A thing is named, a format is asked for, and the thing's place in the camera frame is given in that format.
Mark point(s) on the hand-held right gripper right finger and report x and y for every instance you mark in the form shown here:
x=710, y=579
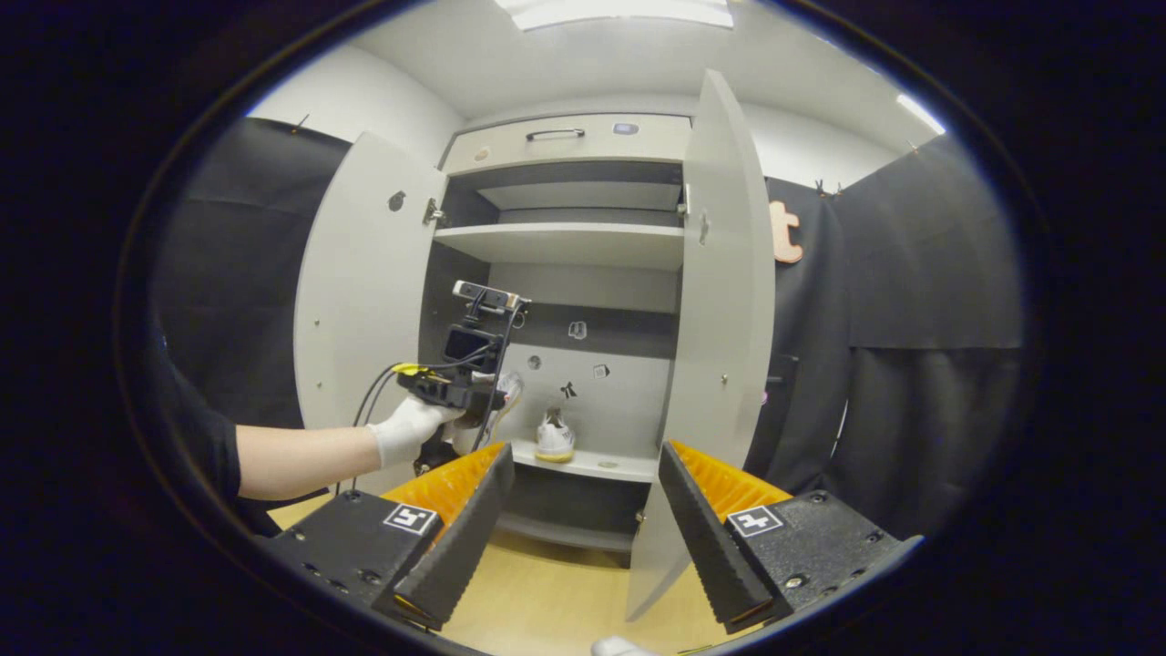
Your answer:
x=706, y=538

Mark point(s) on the small ceiling light panel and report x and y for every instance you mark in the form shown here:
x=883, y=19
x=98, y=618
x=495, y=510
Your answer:
x=920, y=114

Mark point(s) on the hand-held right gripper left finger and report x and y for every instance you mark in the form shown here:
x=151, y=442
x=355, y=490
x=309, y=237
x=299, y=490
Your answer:
x=465, y=538

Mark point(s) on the grey shoe cabinet door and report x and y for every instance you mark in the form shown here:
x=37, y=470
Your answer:
x=724, y=273
x=364, y=273

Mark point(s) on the person's black shirt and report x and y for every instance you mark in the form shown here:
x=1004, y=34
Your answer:
x=205, y=446

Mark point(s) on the large ceiling light panel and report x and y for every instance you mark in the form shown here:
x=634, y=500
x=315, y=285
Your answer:
x=619, y=11

